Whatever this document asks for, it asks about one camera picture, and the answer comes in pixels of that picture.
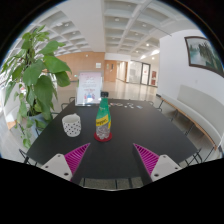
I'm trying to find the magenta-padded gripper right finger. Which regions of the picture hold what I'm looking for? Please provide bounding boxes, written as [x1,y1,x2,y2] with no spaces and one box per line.
[132,143,184,187]

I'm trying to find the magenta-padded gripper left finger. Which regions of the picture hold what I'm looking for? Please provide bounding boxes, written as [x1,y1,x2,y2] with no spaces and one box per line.
[40,142,92,186]

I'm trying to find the green plastic drink bottle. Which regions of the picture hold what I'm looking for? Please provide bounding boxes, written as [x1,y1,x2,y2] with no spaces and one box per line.
[95,91,113,141]

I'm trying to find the white black-dotted cup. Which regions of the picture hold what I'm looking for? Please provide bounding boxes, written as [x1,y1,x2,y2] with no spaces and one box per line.
[61,113,83,139]

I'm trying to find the acrylic table sign stand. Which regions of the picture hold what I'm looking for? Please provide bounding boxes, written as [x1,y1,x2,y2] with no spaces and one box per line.
[75,70,103,107]

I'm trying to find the potted green leafy plant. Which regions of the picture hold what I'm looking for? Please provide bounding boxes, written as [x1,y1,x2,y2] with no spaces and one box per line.
[0,24,73,150]

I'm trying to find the dark-framed glass door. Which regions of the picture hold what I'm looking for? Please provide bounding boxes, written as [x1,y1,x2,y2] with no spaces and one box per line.
[139,62,152,86]

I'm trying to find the recessed ceiling lights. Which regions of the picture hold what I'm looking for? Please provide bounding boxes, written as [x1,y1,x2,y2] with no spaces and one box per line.
[54,16,161,60]

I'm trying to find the framed landscape painting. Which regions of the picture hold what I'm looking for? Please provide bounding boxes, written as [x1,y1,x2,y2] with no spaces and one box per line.
[184,35,224,79]

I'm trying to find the long white wall bench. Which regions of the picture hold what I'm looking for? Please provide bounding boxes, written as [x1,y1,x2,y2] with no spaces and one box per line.
[155,84,224,152]

